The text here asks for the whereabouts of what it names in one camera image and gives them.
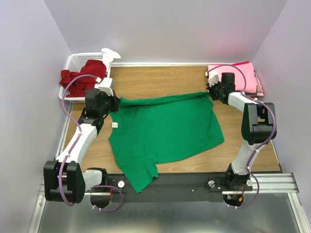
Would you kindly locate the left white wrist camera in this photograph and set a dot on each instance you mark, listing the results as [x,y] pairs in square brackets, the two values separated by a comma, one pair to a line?
[106,85]

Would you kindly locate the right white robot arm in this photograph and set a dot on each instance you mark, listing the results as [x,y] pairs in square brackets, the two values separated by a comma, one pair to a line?
[258,126]

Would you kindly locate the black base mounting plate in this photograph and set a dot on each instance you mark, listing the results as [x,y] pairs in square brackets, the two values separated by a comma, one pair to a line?
[169,187]

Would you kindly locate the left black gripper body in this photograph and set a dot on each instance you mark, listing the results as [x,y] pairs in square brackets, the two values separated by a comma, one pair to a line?
[109,104]

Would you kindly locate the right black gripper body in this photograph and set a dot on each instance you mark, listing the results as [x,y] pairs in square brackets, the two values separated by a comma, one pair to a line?
[215,91]

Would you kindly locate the aluminium frame rail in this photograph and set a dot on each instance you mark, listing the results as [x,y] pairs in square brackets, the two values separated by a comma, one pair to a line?
[276,208]

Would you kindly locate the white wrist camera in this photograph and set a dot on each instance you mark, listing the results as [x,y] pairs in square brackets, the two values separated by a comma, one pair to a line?
[106,85]
[212,78]

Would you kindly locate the folded shirts stack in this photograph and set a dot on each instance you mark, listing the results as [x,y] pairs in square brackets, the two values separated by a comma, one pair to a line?
[253,86]

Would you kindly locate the green t shirt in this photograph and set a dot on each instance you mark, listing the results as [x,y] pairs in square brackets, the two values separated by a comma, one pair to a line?
[162,130]

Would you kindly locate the white t shirt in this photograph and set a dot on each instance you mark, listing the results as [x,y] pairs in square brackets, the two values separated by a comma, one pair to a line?
[108,57]

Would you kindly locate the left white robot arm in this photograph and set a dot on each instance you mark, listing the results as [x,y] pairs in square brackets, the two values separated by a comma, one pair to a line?
[64,180]

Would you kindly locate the white plastic laundry basket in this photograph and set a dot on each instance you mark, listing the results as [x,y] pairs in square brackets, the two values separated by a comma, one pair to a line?
[75,63]

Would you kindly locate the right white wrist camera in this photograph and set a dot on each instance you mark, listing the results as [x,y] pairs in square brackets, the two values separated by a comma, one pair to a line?
[212,78]

